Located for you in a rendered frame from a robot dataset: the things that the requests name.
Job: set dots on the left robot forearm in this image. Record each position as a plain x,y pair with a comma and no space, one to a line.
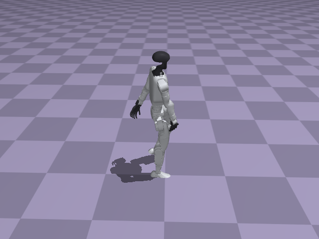
143,96

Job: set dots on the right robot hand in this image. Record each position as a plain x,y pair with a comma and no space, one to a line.
173,126

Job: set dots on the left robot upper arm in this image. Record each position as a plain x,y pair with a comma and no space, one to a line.
147,83

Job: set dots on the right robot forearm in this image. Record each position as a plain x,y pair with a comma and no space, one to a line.
171,114

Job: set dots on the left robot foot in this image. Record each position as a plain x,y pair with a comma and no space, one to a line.
151,151

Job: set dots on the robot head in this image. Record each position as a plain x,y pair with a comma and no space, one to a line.
163,57

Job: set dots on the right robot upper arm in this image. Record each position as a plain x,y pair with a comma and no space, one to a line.
164,90

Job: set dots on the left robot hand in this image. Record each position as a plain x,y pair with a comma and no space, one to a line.
135,109

